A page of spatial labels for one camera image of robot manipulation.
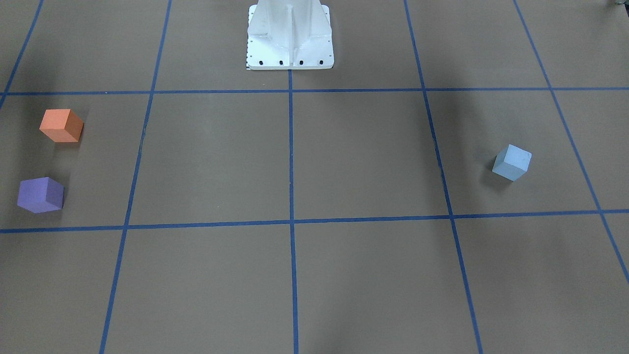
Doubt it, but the orange foam block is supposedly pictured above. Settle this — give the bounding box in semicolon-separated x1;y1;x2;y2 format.
39;109;85;143

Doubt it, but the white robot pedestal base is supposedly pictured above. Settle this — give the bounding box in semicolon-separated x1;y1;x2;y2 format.
246;0;335;70

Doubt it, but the light blue foam block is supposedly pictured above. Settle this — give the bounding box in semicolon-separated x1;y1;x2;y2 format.
492;144;532;181

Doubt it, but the purple foam block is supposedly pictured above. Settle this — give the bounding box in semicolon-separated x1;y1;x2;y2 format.
17;177;64;213

